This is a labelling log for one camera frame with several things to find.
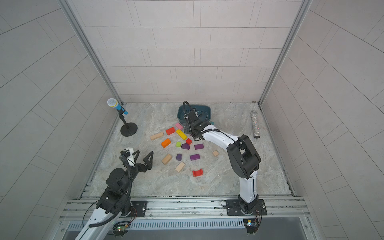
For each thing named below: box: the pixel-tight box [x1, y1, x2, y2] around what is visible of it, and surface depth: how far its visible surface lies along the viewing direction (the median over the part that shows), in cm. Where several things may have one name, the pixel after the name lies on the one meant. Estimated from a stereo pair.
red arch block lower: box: [192, 168, 204, 178], surface depth 83 cm
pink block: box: [175, 122, 184, 130], surface depth 104 cm
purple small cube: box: [176, 153, 182, 161], surface depth 88 cm
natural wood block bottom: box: [175, 161, 186, 173], surface depth 86 cm
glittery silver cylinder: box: [250, 110, 261, 139], surface depth 104 cm
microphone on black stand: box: [107, 98, 138, 137], surface depth 100 cm
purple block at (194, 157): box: [190, 153, 200, 161], surface depth 91 cm
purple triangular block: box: [180, 143, 191, 150], surface depth 95 cm
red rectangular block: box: [165, 127, 176, 136], surface depth 101 cm
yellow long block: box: [176, 129, 188, 141], surface depth 101 cm
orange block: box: [161, 138, 172, 148], surface depth 96 cm
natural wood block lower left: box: [162, 154, 173, 166], surface depth 88 cm
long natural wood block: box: [150, 132, 164, 141], surface depth 99 cm
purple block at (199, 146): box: [194, 143, 204, 150], surface depth 95 cm
